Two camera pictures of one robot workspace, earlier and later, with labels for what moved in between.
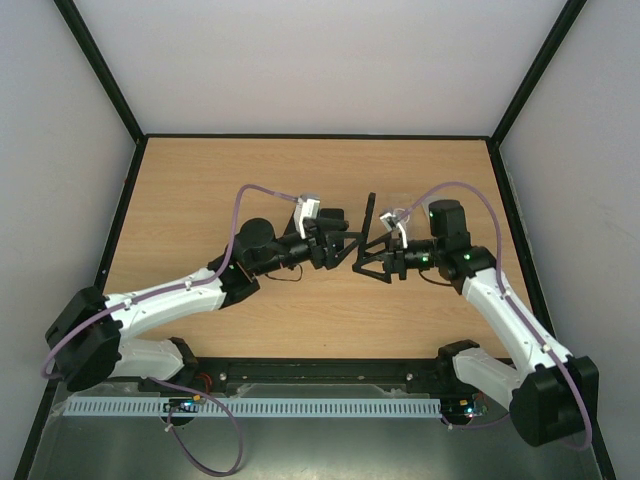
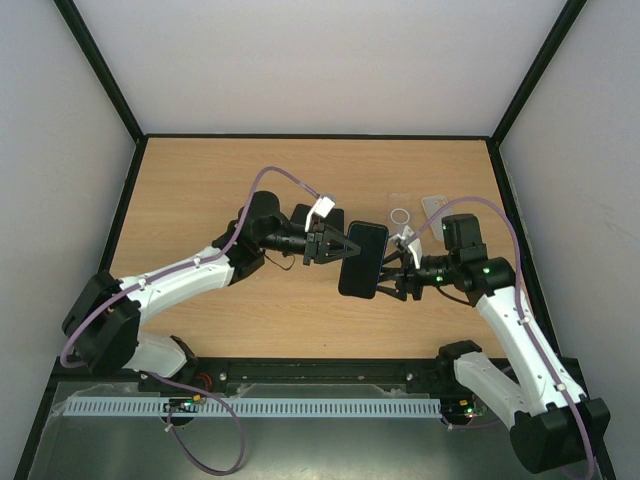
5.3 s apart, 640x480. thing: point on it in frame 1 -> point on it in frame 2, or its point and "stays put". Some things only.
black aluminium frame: [491, 141] stays put
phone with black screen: [332, 213] stays put
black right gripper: [393, 260] -> [406, 279]
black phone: [368, 217] -> [360, 274]
